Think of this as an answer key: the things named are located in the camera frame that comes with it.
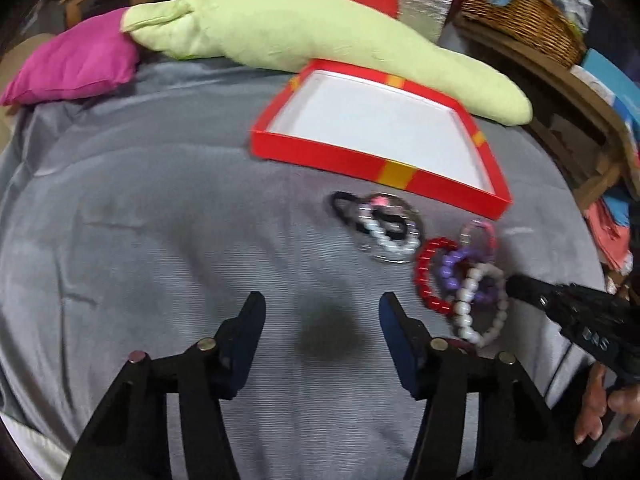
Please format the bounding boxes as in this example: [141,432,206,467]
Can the white pearl bead bracelet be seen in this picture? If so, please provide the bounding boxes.
[451,262,511,348]

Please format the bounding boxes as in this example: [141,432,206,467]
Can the pink translucent bead bracelet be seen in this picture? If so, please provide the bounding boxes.
[459,218,500,266]

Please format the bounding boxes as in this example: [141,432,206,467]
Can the red bead bracelet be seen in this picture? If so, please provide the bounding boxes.
[413,237,464,316]

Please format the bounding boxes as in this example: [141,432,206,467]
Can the purple bead bracelet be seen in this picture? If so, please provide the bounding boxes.
[435,246,507,309]

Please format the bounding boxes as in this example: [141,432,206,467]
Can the pale pink star bead bracelet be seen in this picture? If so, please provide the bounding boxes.
[357,196,422,257]

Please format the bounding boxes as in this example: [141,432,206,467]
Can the silver metal bangle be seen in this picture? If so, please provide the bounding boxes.
[346,193,425,264]

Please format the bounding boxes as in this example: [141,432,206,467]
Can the black hair tie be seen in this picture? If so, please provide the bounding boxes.
[328,190,407,241]

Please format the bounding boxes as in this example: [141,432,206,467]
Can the person right hand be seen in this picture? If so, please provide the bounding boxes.
[574,362,640,444]

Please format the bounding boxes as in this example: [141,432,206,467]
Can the wooden side table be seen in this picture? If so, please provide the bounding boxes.
[452,14,639,210]

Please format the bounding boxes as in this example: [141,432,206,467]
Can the blue fashion box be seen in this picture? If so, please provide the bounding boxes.
[582,49,639,122]

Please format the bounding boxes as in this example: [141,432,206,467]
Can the red shallow box tray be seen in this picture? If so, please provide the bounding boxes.
[250,60,512,220]

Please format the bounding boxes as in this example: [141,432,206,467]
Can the wicker basket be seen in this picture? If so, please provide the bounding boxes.
[461,0,586,68]

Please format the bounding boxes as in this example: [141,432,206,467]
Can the magenta pillow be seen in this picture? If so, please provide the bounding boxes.
[1,8,139,106]

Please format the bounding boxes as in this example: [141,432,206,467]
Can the light green rolled blanket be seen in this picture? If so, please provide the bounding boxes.
[120,0,533,126]

